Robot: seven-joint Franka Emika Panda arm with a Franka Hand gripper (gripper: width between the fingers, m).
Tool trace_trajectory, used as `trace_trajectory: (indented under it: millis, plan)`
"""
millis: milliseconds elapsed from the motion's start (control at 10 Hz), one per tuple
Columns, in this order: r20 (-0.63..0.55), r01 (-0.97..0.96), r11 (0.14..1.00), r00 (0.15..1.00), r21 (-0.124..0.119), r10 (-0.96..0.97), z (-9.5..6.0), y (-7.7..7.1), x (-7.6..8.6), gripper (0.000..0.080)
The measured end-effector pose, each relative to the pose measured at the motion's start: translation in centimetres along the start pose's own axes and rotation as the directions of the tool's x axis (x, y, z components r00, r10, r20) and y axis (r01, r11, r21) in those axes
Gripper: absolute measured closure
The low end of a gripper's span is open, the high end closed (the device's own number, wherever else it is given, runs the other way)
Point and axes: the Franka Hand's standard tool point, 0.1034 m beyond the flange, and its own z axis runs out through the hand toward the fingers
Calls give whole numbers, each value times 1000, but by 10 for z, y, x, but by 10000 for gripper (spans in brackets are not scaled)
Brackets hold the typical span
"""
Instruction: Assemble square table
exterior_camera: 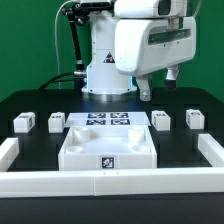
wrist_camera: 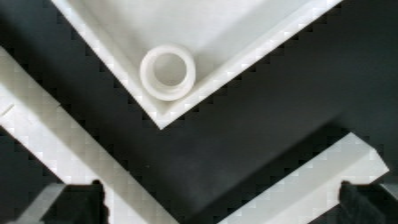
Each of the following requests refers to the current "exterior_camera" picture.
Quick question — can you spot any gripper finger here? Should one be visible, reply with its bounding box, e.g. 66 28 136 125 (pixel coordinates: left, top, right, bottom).
164 65 180 91
136 75 151 101

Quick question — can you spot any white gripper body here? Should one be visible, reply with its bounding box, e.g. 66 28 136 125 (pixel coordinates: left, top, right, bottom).
115 17 196 77

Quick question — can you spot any white square table top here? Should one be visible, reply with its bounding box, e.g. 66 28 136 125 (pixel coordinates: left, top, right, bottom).
58 125 157 171

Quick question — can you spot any white marker sheet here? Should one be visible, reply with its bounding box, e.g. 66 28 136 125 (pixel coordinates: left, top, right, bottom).
65 112 150 127

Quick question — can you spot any white right fence bar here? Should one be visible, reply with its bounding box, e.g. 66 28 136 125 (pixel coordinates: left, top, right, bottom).
198 134 224 168

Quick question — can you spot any white fence bar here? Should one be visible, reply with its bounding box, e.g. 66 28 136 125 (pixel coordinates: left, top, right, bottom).
0 138 19 172
198 134 224 168
0 168 224 198

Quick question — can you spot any white left fence bar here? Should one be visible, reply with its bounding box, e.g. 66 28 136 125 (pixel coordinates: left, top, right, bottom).
0 138 19 172

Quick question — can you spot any white front fence bar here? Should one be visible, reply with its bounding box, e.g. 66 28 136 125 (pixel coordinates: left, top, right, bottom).
0 168 224 198

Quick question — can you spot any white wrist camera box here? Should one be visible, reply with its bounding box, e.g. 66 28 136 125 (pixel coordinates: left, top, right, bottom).
114 0 187 18

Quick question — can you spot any black cable bundle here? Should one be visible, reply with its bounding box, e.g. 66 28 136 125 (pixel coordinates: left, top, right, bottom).
38 71 88 92

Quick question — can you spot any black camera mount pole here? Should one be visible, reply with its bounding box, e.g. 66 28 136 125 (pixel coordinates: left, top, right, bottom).
61 3 90 78

